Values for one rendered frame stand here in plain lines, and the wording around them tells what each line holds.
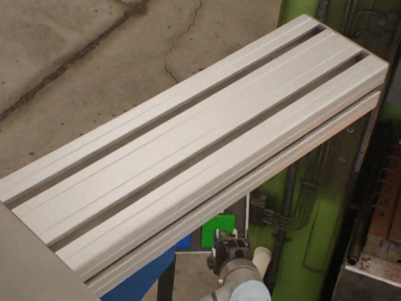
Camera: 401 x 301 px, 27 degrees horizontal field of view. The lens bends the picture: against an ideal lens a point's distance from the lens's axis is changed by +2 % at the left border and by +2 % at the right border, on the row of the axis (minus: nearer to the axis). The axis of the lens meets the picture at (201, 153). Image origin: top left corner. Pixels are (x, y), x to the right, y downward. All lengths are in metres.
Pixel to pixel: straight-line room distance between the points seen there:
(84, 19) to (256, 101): 3.57
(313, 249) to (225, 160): 1.72
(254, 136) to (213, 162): 0.04
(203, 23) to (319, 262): 2.12
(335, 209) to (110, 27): 2.23
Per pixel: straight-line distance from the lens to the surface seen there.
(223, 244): 1.63
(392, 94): 1.70
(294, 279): 2.39
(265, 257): 2.31
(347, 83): 0.65
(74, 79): 3.81
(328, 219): 2.18
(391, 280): 1.99
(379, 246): 1.99
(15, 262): 0.51
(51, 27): 4.12
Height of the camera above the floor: 2.43
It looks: 44 degrees down
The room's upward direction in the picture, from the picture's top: 6 degrees clockwise
